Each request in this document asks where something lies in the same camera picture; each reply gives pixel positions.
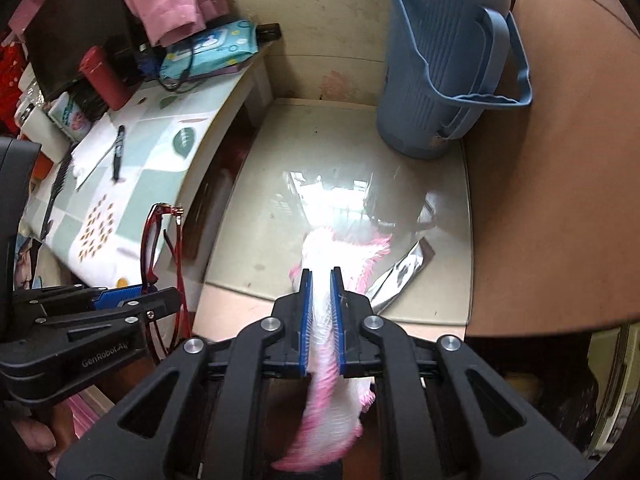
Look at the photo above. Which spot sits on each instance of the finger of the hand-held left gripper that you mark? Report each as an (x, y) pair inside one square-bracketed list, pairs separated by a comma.
[(120, 297), (155, 302)]

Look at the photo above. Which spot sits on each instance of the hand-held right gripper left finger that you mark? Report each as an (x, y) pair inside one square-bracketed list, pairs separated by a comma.
[(305, 320)]

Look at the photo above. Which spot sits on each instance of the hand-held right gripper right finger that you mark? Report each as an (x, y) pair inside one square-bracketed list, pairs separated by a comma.
[(337, 320)]

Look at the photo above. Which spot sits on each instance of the pink white fringed wrapper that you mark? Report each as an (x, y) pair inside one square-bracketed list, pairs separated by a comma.
[(325, 410)]

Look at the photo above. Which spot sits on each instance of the person's left hand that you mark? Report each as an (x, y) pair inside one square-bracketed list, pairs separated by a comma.
[(35, 435)]

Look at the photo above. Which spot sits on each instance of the silver foil wrapper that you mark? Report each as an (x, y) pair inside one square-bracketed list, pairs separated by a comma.
[(400, 275)]

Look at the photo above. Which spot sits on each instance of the red glasses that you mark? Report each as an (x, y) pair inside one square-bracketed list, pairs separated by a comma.
[(170, 207)]

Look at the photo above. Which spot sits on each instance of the black comb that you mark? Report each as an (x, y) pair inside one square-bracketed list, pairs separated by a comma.
[(57, 187)]

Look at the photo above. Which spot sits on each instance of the leaf patterned tablecloth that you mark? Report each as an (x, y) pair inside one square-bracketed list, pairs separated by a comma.
[(150, 160)]

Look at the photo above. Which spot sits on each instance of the white paper sheet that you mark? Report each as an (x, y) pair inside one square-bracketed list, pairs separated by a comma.
[(95, 155)]

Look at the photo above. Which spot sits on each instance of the black marker pen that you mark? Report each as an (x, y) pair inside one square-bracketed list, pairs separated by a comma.
[(119, 152)]

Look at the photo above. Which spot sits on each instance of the tissue pack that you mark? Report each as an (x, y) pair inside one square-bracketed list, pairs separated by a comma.
[(70, 115)]

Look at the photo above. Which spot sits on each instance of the white mug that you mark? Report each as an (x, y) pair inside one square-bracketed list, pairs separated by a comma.
[(30, 120)]

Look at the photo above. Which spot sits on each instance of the beige low table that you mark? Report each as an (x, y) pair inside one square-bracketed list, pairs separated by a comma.
[(235, 110)]

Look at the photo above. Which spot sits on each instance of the red bottle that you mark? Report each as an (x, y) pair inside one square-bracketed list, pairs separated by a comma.
[(105, 80)]

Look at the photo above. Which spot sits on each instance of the blue plastic bucket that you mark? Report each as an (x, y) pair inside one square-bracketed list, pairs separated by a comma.
[(425, 85)]

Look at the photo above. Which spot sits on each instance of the wet wipes pack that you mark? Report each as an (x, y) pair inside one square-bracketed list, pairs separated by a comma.
[(220, 45)]

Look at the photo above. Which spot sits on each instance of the black monitor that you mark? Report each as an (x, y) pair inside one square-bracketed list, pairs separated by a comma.
[(75, 20)]

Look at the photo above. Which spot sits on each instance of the small black device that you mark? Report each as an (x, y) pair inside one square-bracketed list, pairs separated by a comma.
[(267, 31)]

